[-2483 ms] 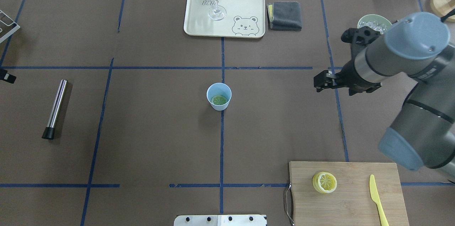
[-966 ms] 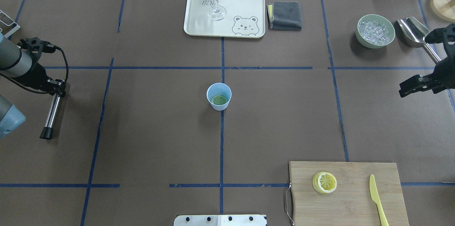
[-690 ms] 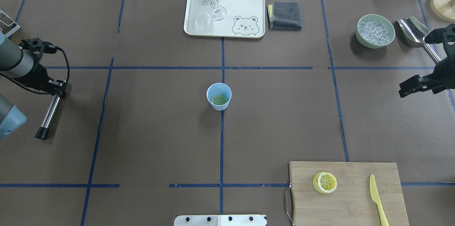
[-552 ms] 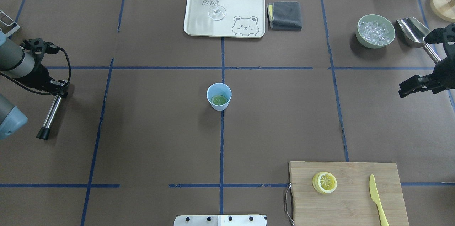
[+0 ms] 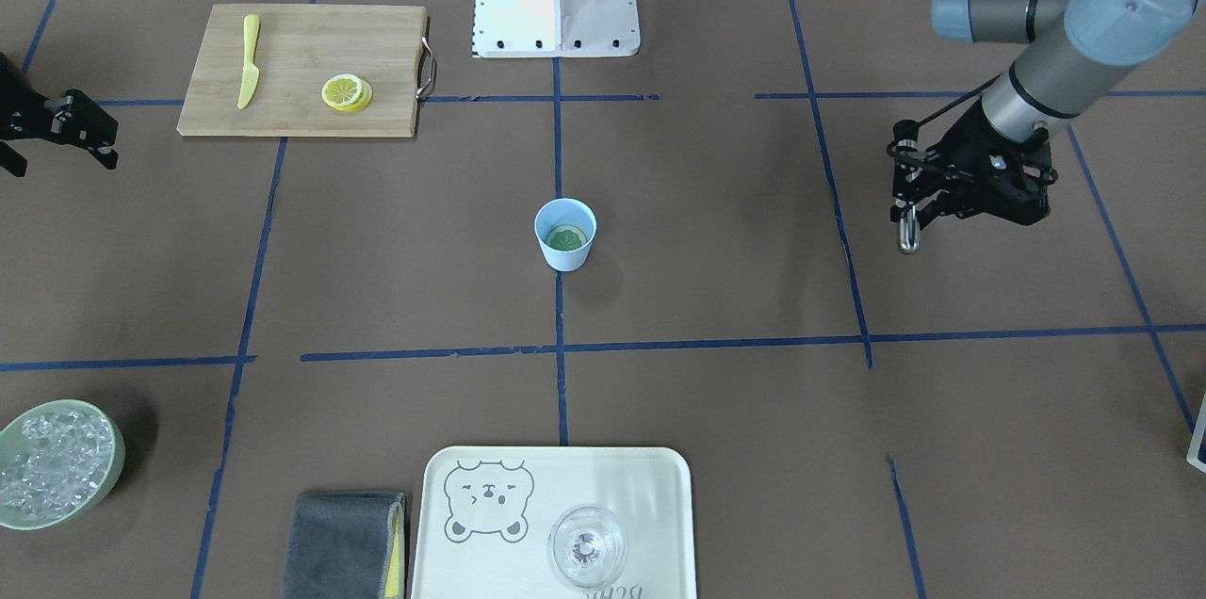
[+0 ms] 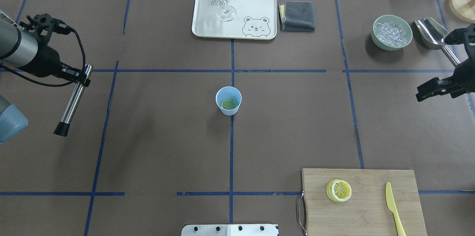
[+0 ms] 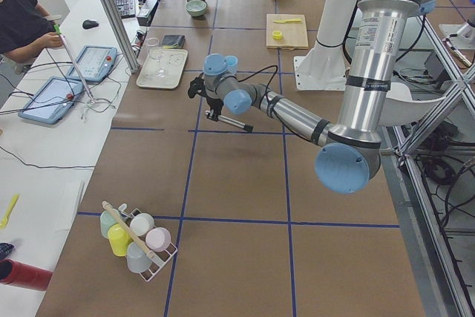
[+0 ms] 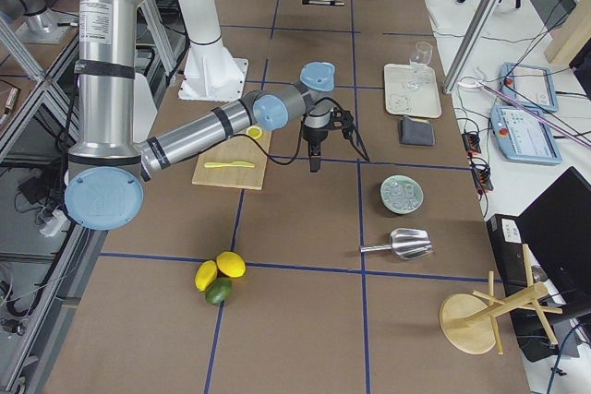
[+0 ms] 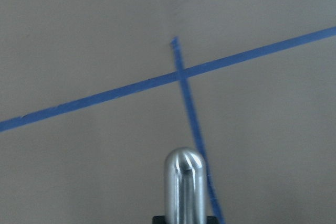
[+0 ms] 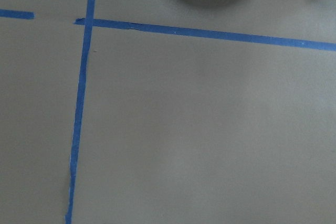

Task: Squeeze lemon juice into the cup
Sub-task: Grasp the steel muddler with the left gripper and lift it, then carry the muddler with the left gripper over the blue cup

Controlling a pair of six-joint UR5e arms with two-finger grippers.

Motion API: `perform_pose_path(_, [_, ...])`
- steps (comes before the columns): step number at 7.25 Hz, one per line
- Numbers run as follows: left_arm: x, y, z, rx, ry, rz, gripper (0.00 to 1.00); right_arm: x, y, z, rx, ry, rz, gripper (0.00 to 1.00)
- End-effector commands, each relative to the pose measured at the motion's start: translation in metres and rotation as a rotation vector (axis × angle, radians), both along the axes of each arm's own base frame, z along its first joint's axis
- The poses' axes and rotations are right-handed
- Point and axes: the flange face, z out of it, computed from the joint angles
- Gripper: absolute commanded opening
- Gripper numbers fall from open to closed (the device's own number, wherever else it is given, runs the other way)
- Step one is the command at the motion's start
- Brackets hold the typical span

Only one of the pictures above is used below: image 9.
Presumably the steel handle utensil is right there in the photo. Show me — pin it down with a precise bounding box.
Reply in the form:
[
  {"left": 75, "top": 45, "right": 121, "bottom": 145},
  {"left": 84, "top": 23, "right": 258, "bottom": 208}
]
[{"left": 164, "top": 147, "right": 207, "bottom": 223}]

